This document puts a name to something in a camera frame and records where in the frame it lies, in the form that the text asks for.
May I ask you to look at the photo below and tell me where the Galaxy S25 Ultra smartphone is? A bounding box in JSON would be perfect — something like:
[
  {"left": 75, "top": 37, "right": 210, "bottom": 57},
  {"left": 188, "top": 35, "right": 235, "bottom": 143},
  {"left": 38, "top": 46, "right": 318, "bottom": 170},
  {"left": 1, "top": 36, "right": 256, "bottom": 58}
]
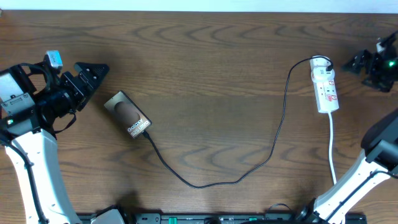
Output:
[{"left": 104, "top": 90, "right": 152, "bottom": 139}]

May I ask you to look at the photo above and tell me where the black USB charging cable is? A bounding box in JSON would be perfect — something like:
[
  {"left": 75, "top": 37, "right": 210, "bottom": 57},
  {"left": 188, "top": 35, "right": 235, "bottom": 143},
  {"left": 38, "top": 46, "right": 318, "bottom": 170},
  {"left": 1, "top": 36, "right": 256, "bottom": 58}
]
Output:
[{"left": 141, "top": 55, "right": 334, "bottom": 190}]

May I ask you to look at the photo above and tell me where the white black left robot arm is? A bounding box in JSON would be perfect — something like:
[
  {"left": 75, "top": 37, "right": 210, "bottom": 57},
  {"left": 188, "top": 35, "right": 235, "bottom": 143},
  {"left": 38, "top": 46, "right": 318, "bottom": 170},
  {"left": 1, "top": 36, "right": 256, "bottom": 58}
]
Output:
[{"left": 1, "top": 61, "right": 109, "bottom": 223}]

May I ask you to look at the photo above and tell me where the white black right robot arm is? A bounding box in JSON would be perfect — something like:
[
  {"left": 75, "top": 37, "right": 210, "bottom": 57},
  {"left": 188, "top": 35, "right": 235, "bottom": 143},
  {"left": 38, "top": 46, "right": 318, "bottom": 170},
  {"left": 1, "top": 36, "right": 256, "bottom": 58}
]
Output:
[{"left": 295, "top": 32, "right": 397, "bottom": 223}]

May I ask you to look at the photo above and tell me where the white USB charger adapter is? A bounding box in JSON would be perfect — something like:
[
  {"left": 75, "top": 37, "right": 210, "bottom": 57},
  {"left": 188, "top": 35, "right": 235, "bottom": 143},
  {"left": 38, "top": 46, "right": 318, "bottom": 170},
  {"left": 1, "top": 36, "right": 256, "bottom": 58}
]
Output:
[{"left": 310, "top": 55, "right": 334, "bottom": 77}]

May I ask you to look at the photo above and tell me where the white power strip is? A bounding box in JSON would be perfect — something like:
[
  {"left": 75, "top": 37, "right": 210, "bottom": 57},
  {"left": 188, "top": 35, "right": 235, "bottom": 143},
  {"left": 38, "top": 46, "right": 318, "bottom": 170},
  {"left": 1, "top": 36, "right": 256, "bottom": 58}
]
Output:
[{"left": 311, "top": 68, "right": 339, "bottom": 114}]

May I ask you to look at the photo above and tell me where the white power strip cord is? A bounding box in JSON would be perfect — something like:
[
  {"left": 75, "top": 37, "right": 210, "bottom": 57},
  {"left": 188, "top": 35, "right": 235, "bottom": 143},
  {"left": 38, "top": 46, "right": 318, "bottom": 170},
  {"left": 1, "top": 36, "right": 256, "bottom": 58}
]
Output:
[{"left": 327, "top": 112, "right": 338, "bottom": 186}]

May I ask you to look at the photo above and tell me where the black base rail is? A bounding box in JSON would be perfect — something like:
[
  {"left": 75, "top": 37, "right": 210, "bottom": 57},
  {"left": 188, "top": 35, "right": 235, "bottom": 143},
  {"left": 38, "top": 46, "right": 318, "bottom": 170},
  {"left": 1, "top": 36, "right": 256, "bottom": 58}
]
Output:
[{"left": 77, "top": 212, "right": 368, "bottom": 224}]

